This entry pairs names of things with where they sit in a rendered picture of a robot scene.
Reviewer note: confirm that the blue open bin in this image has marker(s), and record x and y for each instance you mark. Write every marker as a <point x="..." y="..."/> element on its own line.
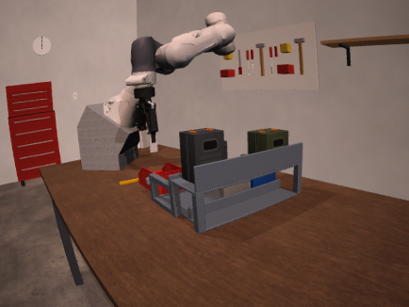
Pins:
<point x="263" y="180"/>

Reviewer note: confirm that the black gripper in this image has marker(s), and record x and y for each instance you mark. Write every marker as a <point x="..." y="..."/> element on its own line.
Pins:
<point x="148" y="115"/>

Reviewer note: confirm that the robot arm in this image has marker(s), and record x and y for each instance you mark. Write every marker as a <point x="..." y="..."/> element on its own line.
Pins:
<point x="147" y="55"/>

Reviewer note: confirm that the red bin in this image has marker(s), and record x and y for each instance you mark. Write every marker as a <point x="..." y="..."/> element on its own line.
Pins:
<point x="168" y="169"/>

